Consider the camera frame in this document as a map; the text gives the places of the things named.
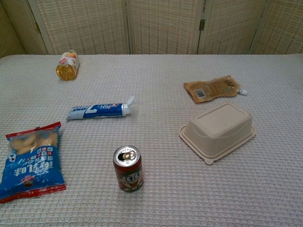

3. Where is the white waffle tablecloth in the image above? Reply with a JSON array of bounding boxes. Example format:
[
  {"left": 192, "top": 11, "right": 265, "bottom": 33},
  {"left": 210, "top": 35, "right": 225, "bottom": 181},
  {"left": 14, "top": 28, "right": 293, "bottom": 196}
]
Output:
[{"left": 0, "top": 53, "right": 303, "bottom": 227}]

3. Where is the red cartoon drink can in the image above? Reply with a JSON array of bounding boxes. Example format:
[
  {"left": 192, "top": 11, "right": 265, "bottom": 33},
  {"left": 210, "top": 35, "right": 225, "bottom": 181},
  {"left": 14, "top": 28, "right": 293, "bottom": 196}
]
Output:
[{"left": 113, "top": 145, "right": 144, "bottom": 193}]

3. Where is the blue white toothpaste tube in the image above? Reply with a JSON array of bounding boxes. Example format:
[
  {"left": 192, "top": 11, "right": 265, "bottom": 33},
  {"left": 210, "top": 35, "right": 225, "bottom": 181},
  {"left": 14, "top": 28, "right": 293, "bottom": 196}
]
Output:
[{"left": 66, "top": 95, "right": 137, "bottom": 122}]

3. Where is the wicker folding screen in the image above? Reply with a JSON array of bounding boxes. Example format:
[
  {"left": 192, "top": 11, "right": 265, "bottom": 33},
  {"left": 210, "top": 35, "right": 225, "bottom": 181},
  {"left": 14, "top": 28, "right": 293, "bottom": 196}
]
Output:
[{"left": 0, "top": 0, "right": 303, "bottom": 59}]

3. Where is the blue red snack bag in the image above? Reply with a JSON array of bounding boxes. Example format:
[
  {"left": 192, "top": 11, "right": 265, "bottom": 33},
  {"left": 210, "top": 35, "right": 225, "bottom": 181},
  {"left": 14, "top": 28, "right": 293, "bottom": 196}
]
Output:
[{"left": 0, "top": 121, "right": 67, "bottom": 204}]

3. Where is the beige takeaway food container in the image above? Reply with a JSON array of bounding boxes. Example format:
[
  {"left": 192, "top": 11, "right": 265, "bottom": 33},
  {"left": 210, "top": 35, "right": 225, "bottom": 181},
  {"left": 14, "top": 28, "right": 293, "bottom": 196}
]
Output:
[{"left": 178, "top": 102, "right": 257, "bottom": 166}]

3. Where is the brown spout pouch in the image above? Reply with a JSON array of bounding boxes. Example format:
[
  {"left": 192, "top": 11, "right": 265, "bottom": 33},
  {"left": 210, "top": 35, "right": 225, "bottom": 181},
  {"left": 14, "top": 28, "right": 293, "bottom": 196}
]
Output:
[{"left": 183, "top": 75, "right": 249, "bottom": 104}]

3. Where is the yellow juice bottle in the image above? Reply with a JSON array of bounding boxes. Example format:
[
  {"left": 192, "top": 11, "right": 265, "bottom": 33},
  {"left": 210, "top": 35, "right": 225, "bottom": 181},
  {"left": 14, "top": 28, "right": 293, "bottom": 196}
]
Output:
[{"left": 55, "top": 50, "right": 80, "bottom": 81}]

